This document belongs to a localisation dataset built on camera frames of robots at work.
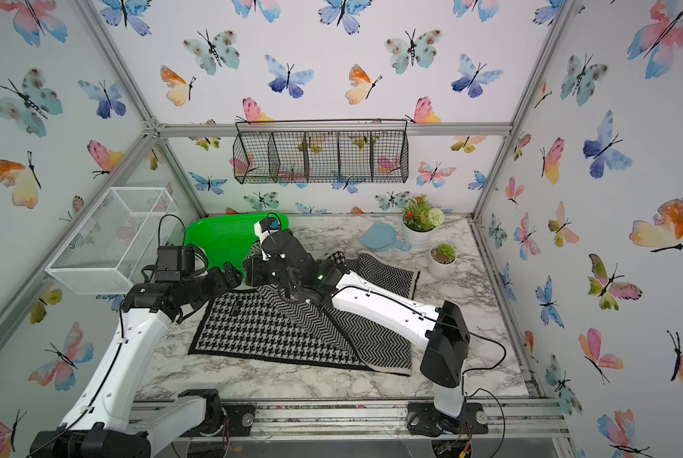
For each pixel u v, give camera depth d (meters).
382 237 1.14
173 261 0.57
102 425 0.38
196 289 0.62
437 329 0.44
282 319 0.91
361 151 0.99
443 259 0.98
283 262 0.53
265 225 0.61
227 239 1.18
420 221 0.99
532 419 0.75
